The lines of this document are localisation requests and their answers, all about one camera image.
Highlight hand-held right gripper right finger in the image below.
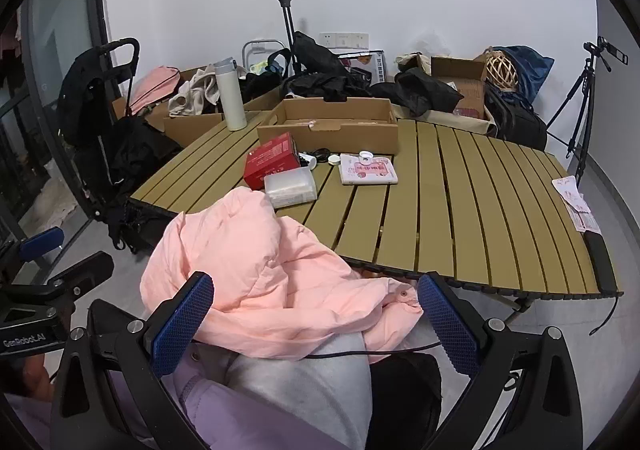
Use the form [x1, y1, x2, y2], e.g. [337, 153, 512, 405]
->
[416, 272, 584, 450]

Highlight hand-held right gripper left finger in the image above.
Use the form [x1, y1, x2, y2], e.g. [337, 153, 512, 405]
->
[50, 271, 216, 450]

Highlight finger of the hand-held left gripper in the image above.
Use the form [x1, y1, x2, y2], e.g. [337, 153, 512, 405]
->
[30, 251, 115, 305]
[0, 227, 65, 277]

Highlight white pink printed box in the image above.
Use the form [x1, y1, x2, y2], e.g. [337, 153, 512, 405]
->
[338, 153, 398, 186]

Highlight translucent plastic box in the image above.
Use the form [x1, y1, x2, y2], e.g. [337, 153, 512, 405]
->
[263, 167, 319, 208]

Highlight red box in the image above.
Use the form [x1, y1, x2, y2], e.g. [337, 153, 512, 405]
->
[243, 133, 301, 191]

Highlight shallow cardboard box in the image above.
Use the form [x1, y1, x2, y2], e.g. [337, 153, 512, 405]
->
[256, 98, 399, 156]

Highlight person's left forearm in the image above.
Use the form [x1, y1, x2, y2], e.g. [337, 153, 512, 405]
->
[5, 392, 56, 450]

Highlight person's left hand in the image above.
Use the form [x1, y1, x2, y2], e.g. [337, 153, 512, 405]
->
[10, 356, 57, 402]

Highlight pink puffer jacket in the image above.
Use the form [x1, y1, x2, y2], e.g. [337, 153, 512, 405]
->
[139, 187, 425, 362]

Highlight person's grey trouser leg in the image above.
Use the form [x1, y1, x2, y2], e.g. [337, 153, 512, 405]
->
[220, 330, 373, 450]

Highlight flat black case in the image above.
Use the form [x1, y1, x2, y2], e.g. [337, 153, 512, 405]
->
[584, 229, 618, 293]

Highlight black stroller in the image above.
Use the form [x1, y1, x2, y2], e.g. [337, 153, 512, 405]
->
[57, 38, 183, 253]

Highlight printed paper slips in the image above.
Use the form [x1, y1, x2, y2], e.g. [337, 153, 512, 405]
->
[551, 175, 601, 233]

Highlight large cardboard box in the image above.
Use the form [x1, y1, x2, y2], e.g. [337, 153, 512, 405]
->
[112, 68, 283, 148]

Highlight pink bag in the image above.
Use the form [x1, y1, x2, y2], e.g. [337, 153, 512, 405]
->
[127, 65, 183, 116]

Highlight beige cloth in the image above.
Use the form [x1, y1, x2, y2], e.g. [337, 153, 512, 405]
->
[167, 68, 221, 118]

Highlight black backpack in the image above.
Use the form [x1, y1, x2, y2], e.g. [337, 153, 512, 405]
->
[482, 83, 548, 151]

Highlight glass sliding door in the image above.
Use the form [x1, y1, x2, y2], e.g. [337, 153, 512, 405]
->
[0, 0, 126, 281]

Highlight white thermos bottle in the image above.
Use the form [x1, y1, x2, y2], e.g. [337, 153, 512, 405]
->
[214, 58, 248, 131]

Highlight black jacket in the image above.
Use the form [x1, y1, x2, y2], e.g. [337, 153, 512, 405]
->
[372, 68, 463, 118]

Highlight open cardboard box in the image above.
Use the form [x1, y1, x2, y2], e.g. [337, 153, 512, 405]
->
[430, 55, 493, 121]

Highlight beige tote bag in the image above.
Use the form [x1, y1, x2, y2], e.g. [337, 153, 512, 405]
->
[395, 52, 433, 76]

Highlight pile of black clothes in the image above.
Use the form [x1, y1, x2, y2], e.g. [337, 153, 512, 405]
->
[285, 70, 373, 104]

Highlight blue bag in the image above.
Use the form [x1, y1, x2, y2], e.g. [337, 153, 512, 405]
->
[502, 45, 555, 96]

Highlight printed product box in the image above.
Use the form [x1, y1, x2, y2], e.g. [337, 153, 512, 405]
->
[337, 49, 385, 84]

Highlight black fabric bag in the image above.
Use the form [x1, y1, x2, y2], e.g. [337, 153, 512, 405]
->
[291, 31, 346, 76]

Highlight thin black cable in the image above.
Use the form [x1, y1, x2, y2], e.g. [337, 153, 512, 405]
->
[305, 342, 441, 362]

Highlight hanging black cable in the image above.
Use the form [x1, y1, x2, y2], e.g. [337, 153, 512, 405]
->
[589, 293, 621, 336]

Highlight coiled black cable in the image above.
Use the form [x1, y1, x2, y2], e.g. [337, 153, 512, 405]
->
[300, 147, 333, 166]

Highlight black camera tripod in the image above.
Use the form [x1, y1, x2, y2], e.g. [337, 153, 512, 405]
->
[545, 37, 627, 186]

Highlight white metal stool frame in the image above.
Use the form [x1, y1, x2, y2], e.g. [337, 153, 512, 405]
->
[242, 39, 283, 68]

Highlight white wall sockets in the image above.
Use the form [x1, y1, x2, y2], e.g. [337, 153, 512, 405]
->
[319, 32, 370, 50]

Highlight black trolley handle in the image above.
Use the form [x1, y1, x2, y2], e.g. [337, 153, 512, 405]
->
[270, 0, 303, 76]

